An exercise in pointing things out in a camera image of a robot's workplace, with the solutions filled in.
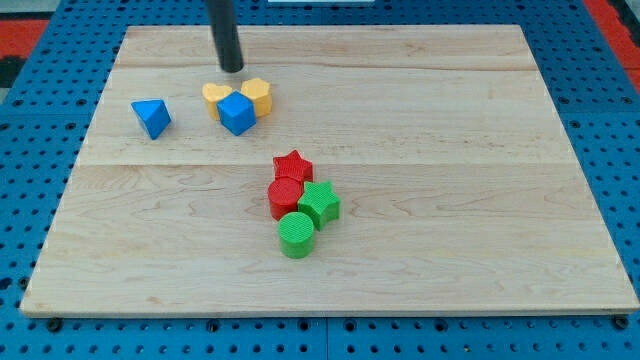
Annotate green star block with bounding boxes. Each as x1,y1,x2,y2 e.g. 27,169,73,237
297,181,341,230

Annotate red star block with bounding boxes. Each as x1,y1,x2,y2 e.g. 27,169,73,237
273,150,314,183

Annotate red cylinder block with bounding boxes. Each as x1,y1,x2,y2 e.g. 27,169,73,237
267,177,303,220

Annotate green cylinder block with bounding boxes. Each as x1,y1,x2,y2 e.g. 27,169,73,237
278,212,315,259

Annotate light wooden board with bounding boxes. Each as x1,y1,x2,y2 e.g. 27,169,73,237
20,25,639,319

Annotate blue cube block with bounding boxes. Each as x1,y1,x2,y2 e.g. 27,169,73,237
217,91,257,136

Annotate yellow hexagon block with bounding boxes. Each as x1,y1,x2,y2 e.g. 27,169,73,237
241,78,273,118

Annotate yellow heart block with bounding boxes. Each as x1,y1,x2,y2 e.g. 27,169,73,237
202,82,233,121

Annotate blue triangle block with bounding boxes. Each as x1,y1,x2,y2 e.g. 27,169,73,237
131,99,171,140

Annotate black cylindrical pointer rod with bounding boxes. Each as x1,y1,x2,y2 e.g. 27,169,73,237
205,0,244,73

